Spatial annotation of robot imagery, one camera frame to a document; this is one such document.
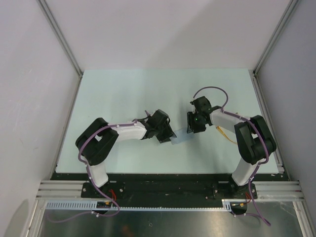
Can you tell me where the blue cleaning cloth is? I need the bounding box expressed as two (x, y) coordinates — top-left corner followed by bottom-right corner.
(170, 128), (194, 145)

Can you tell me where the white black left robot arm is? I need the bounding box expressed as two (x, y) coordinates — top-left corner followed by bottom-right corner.
(75, 109), (177, 198)

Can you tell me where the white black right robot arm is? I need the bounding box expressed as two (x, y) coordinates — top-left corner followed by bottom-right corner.
(187, 96), (277, 198)

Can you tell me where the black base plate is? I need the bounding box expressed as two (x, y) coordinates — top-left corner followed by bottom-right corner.
(51, 172), (288, 200)

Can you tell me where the right aluminium side rail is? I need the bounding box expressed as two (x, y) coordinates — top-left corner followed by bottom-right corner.
(249, 70), (285, 173)

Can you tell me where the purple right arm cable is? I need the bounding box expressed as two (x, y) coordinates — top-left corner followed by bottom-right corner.
(194, 86), (272, 227)

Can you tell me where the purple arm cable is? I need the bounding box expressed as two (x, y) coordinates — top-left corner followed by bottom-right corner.
(194, 86), (272, 227)
(46, 118), (121, 223)

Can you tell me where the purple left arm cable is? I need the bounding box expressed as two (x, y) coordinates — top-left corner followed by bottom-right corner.
(46, 118), (121, 223)

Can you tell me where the aluminium front frame rail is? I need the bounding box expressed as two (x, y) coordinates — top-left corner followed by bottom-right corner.
(36, 180), (305, 202)

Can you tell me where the grey slotted cable duct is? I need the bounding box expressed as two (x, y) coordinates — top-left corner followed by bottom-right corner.
(46, 200), (231, 212)

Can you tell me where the right aluminium corner post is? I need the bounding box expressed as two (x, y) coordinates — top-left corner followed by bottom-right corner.
(252, 0), (301, 76)

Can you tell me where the aluminium corner post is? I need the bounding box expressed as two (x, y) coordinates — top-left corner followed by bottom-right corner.
(36, 0), (83, 78)
(252, 0), (301, 76)

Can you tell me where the left aluminium corner post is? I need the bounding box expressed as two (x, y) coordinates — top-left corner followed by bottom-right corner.
(36, 0), (83, 78)

